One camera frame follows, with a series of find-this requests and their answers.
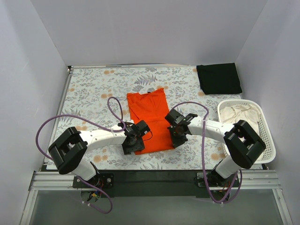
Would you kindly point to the orange t shirt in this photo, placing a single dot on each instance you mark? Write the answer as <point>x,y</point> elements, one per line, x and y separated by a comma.
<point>152,108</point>

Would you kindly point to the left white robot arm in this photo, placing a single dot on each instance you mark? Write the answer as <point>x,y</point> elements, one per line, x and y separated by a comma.
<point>69,148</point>

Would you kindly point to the white perforated laundry basket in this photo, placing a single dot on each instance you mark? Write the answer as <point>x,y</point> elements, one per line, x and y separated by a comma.
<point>264,133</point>

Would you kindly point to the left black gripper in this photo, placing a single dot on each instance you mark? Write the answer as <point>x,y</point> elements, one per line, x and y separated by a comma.
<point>134,147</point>

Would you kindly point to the folded black t shirt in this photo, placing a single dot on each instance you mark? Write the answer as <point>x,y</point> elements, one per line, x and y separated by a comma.
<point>219,79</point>

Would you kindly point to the aluminium frame rail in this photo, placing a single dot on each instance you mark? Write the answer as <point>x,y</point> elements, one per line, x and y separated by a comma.
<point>52,200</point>

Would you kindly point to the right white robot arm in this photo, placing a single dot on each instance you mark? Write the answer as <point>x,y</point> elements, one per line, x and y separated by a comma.
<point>244,144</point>

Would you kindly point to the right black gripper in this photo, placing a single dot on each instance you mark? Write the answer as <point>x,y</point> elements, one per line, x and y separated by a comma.
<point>177,141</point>

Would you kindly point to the floral patterned table mat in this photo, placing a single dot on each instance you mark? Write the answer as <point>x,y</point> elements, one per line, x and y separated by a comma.
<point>100,94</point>

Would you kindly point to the cream t shirt in basket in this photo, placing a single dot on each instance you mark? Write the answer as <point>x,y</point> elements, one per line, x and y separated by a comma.
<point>232,114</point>

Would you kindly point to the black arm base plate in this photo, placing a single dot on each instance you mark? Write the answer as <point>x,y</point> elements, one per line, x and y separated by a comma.
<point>149,183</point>

